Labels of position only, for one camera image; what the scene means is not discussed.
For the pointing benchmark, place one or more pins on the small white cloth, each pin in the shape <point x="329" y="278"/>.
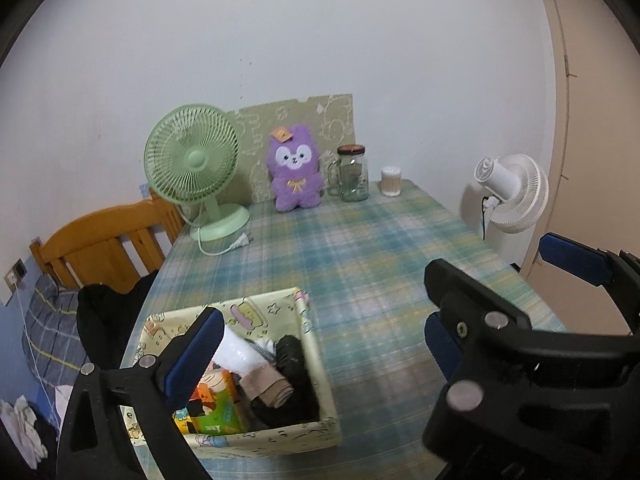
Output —
<point x="64" y="396"/>

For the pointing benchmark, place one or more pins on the beige door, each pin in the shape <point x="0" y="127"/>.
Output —
<point x="600" y="135"/>

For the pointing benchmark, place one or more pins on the green printed board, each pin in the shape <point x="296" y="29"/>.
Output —
<point x="335" y="115"/>

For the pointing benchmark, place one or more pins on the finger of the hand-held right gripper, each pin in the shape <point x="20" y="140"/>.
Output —
<point x="575" y="260"/>
<point x="470" y="300"/>

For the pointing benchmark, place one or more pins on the wooden headboard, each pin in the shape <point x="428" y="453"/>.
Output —
<point x="95" y="235"/>

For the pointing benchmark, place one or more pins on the white standing fan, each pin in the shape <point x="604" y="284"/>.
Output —
<point x="520" y="190"/>

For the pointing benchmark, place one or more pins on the printed storage box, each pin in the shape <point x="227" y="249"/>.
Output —
<point x="280" y="305"/>

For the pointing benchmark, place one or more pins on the wall socket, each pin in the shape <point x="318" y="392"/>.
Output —
<point x="16" y="274"/>

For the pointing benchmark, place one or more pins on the crumpled white cloth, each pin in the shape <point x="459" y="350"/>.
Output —
<point x="22" y="430"/>

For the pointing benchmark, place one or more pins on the plaid pillow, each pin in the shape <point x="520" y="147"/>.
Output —
<point x="50" y="330"/>

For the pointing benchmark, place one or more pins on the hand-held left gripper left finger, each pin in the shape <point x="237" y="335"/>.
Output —
<point x="197" y="355"/>

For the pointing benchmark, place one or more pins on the purple plush toy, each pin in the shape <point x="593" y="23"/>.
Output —
<point x="295" y="185"/>

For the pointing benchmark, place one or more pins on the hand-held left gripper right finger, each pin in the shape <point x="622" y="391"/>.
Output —
<point x="440" y="345"/>

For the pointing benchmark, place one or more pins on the green tissue packet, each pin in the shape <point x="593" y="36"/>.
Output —
<point x="220" y="410"/>

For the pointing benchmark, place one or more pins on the yellow cartoon tissue packet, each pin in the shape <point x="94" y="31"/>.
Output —
<point x="181" y="417"/>

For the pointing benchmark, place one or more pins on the black garment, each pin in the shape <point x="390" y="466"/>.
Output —
<point x="105" y="320"/>

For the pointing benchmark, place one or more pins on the beige sock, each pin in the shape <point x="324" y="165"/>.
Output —
<point x="265" y="385"/>

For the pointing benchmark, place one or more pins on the cotton swab container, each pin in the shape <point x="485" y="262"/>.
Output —
<point x="391" y="182"/>

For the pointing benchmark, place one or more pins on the black sock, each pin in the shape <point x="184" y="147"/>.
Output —
<point x="295" y="360"/>

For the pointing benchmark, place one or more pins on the green desk fan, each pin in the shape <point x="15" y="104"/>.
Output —
<point x="192" y="160"/>

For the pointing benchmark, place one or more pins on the glass jar mug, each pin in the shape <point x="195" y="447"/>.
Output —
<point x="352" y="180"/>

